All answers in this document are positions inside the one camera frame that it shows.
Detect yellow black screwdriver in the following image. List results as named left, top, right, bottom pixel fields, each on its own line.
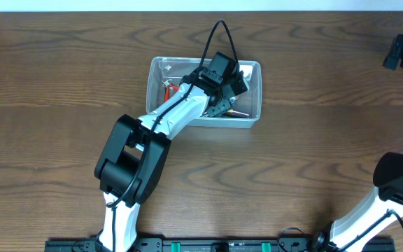
left=227, top=109, right=249, bottom=118

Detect red handled pliers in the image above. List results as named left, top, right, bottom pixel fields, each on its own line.
left=162, top=80, right=179, bottom=102

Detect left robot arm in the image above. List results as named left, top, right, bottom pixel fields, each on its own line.
left=94, top=52, right=249, bottom=251

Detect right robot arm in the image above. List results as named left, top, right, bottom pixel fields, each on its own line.
left=309, top=152, right=403, bottom=251

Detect clear plastic container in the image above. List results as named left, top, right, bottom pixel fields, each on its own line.
left=146, top=57, right=262, bottom=128

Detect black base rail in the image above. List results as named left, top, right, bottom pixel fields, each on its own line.
left=43, top=227, right=397, bottom=252

